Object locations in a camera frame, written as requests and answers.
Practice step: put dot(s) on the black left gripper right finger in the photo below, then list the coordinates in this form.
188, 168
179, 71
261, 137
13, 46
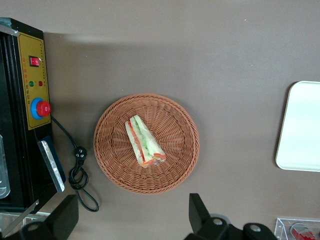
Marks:
200, 217

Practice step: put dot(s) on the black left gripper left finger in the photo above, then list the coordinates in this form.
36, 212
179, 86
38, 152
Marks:
63, 217

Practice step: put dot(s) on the plastic-wrapped triangle sandwich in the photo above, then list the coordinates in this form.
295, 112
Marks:
143, 140

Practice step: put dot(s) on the silver metal food tray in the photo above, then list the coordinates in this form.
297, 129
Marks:
3, 175

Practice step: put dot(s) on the round brown wicker basket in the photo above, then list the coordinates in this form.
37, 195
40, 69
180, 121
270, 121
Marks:
172, 140

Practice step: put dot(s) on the white rectangular plastic tray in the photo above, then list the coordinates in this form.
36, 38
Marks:
302, 125

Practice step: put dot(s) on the silver metal bar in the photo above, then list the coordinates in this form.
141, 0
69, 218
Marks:
21, 218

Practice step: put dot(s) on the silver metal flap plate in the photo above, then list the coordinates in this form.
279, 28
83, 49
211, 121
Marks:
51, 165

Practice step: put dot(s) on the clear acrylic box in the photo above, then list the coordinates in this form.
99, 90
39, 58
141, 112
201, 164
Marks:
282, 226

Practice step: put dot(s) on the black machine with yellow panel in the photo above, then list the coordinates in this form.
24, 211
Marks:
15, 125

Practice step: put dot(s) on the red drink can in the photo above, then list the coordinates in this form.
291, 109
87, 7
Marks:
303, 231

